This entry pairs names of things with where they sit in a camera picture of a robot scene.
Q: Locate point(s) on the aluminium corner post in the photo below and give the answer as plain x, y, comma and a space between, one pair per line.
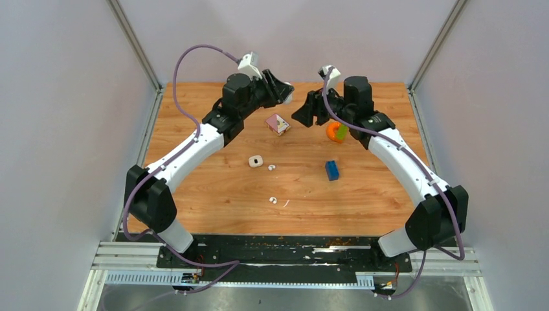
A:
444, 31
125, 25

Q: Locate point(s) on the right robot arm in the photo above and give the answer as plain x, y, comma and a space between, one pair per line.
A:
441, 210

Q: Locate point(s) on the right aluminium corner post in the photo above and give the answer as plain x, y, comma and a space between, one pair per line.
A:
444, 31

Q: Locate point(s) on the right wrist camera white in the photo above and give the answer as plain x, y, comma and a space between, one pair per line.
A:
330, 75

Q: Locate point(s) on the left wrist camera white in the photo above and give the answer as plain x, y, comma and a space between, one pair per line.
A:
248, 65

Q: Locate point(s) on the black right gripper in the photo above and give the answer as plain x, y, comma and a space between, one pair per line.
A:
313, 107

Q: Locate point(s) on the playing card box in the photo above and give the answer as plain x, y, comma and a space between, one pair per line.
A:
277, 124

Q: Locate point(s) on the left aluminium corner post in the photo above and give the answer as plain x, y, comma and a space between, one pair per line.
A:
125, 25

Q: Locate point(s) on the blue building block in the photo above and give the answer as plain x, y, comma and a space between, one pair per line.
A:
332, 170

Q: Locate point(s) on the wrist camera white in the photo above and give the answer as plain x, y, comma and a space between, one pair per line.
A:
248, 65
330, 75

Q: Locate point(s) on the orange ring toy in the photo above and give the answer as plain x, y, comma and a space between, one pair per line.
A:
331, 129

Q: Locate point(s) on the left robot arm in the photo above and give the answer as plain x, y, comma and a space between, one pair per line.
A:
149, 191

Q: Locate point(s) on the green building block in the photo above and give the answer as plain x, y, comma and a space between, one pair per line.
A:
341, 133

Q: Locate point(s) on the white earbud charging case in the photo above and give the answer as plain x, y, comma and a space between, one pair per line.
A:
255, 161

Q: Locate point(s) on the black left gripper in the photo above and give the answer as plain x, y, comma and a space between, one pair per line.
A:
280, 93

